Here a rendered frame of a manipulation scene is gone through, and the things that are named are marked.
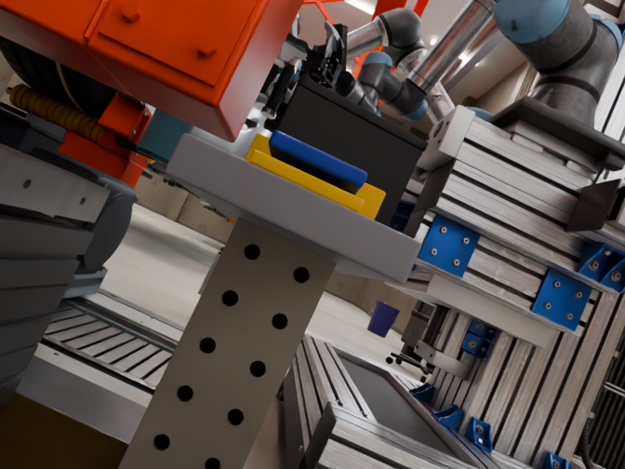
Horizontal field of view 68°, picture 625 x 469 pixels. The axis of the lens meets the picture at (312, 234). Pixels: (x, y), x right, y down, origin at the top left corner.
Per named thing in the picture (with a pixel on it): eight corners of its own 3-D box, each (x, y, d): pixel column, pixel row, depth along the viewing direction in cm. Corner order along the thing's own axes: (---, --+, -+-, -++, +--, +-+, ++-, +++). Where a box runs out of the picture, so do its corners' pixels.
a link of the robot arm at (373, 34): (432, 17, 140) (285, 87, 143) (427, 36, 151) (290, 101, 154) (415, -15, 142) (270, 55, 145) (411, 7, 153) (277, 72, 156)
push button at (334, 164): (266, 177, 38) (278, 152, 38) (344, 213, 38) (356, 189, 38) (259, 156, 31) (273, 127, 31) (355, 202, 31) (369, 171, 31)
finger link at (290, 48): (266, 46, 103) (303, 66, 106) (275, 24, 104) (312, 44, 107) (263, 52, 106) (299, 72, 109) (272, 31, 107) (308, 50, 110)
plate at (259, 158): (258, 183, 38) (262, 172, 38) (346, 224, 38) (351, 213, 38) (247, 161, 30) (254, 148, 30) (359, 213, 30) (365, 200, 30)
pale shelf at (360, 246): (241, 227, 72) (249, 209, 72) (340, 273, 72) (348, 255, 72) (161, 172, 29) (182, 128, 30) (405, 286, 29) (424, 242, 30)
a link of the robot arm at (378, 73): (389, 76, 132) (376, 110, 130) (361, 53, 126) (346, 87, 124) (408, 70, 125) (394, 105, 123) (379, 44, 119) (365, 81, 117)
